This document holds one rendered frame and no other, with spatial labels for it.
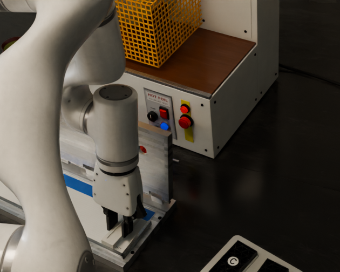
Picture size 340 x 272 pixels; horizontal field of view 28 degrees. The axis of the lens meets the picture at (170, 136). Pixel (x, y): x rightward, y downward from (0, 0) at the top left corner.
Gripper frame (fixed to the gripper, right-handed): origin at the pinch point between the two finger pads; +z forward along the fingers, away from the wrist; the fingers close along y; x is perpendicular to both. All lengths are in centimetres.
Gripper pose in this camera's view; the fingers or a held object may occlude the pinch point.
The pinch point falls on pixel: (119, 223)
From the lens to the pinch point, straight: 144.3
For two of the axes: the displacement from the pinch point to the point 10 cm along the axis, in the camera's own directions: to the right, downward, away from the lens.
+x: 5.4, -4.5, 7.1
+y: 8.4, 3.0, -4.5
